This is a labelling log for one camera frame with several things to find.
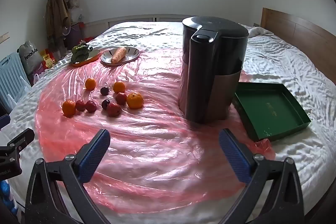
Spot brown coat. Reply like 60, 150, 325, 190
45, 0, 71, 54

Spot yellow and red packets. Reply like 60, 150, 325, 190
39, 49, 57, 69

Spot translucent white plastic bag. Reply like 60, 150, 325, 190
6, 76, 32, 109

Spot light blue suitcase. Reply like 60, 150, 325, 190
0, 52, 32, 109

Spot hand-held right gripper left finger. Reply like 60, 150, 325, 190
25, 128, 111, 224

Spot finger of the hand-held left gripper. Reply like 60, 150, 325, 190
0, 114, 11, 130
0, 129, 35, 155

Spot pinkish plastic bag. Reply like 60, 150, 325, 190
31, 72, 46, 85

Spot crumpled white cloth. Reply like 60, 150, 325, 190
247, 26, 275, 38

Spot pink plastic sheet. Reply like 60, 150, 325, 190
35, 48, 276, 216

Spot green leafy vegetable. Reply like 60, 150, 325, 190
71, 43, 93, 65

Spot dark purple cabinet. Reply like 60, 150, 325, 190
66, 22, 84, 48

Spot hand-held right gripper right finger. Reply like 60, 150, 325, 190
219, 128, 306, 224

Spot blue rounded object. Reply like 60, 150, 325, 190
0, 181, 19, 215

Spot green tray box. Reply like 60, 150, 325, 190
233, 82, 312, 142

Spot wooden headboard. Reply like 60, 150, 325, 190
261, 7, 336, 75

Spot grey printed bag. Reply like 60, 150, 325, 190
17, 41, 42, 75

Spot carrot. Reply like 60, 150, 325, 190
110, 47, 127, 64

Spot white panelled bench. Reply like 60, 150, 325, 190
84, 14, 189, 33

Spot orange oval plate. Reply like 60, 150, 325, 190
71, 49, 101, 67

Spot clear plastic bag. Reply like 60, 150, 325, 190
71, 0, 84, 22

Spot striped ceramic plate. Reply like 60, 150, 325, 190
100, 47, 140, 65

